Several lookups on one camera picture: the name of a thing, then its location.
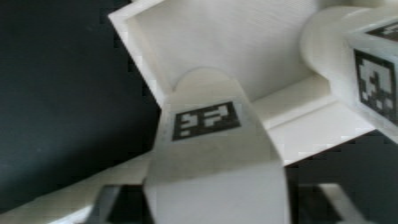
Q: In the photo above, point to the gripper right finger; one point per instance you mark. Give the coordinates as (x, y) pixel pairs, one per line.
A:
(351, 215)

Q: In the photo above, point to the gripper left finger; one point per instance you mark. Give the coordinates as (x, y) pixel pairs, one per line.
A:
(104, 211)

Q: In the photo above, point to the white leg with peg front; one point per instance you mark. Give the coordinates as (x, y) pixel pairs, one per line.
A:
(216, 182)

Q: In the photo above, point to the white chair seat block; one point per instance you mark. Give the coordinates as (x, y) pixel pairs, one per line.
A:
(237, 35)

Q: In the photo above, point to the white chair leg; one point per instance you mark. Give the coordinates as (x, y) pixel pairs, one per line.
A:
(349, 47)

